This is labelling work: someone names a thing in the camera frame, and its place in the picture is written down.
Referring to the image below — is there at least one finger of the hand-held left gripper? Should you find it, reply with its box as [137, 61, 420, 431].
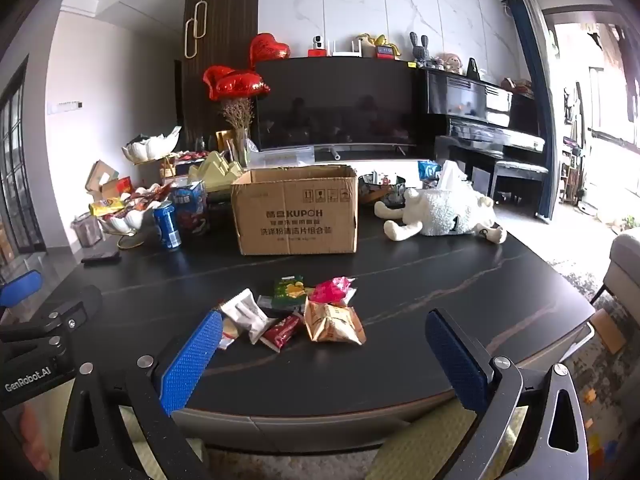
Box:
[0, 269, 44, 311]
[0, 285, 104, 343]

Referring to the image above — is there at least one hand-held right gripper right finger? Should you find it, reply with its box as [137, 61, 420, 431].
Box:
[425, 308, 591, 480]

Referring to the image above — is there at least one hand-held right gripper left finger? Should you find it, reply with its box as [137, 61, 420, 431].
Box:
[59, 310, 224, 480]

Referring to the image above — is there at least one small yellow white packet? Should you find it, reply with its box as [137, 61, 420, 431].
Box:
[216, 317, 241, 351]

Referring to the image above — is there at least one white snack packet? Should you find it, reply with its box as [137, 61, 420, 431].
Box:
[220, 288, 276, 345]

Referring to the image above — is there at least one dark red snack packet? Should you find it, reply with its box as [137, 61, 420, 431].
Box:
[260, 312, 303, 352]

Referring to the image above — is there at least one green snack packet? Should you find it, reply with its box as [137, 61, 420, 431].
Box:
[271, 275, 308, 311]

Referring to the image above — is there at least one orange snack packet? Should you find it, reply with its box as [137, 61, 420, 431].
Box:
[304, 300, 367, 346]

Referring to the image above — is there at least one pink snack packet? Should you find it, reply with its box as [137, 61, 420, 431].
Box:
[314, 276, 358, 307]

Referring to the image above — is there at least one brown cardboard box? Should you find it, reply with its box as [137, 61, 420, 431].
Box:
[231, 164, 359, 256]

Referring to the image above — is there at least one white lotus bowl with snacks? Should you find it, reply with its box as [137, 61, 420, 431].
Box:
[90, 185, 173, 221]

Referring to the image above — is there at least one person's left hand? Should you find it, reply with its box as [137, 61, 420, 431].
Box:
[15, 405, 53, 461]

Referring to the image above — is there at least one clear plastic container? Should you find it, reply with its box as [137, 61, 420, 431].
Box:
[72, 214, 103, 248]

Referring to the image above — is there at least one black framed glass door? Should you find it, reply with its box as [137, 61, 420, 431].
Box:
[0, 60, 46, 271]

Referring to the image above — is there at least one blue soda can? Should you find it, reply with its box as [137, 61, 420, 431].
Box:
[152, 201, 182, 250]

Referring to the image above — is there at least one red gift box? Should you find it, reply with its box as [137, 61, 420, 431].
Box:
[102, 177, 133, 199]

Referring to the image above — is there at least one small open brown carton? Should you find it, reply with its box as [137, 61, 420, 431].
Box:
[85, 160, 119, 192]

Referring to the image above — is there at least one white plush sheep tissue holder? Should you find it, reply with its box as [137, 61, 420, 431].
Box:
[375, 187, 507, 244]

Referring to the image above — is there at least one white tiered petal snack stand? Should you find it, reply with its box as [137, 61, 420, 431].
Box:
[92, 127, 183, 251]

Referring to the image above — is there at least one blue tray of red packets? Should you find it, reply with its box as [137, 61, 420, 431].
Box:
[160, 150, 208, 178]

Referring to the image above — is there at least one white tissue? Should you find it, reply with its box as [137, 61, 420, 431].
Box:
[435, 160, 468, 191]

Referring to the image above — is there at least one gold mountain ornament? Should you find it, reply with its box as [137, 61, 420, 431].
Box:
[187, 150, 246, 193]

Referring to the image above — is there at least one grey sofa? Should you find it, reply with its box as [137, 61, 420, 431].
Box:
[590, 227, 640, 331]

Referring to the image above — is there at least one black piano bench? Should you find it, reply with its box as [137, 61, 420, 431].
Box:
[492, 160, 550, 206]

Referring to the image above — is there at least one white television cabinet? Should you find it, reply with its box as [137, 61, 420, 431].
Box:
[250, 150, 441, 173]

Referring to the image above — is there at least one clear plastic bag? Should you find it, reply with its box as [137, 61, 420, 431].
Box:
[247, 150, 316, 168]

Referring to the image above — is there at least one black upright piano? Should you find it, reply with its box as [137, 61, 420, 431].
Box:
[417, 67, 548, 221]

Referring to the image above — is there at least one cluttered shelf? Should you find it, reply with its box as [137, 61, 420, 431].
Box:
[560, 80, 592, 206]

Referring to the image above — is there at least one dried flower bouquet vase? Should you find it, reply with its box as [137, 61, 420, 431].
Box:
[218, 97, 256, 167]

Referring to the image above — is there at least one red heart balloon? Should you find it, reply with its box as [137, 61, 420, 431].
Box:
[250, 33, 291, 68]
[220, 71, 272, 98]
[202, 65, 236, 103]

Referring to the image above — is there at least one black flat television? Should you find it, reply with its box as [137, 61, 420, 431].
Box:
[255, 57, 421, 153]

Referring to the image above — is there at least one blue curtain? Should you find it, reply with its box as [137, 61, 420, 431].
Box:
[510, 0, 558, 221]

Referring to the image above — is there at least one grey bunny plush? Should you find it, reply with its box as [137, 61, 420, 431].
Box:
[409, 31, 433, 67]

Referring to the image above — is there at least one yellow ornament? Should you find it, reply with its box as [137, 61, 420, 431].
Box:
[356, 33, 401, 58]

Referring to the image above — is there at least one gold loop wall ornament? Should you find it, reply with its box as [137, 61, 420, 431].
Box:
[185, 1, 208, 59]

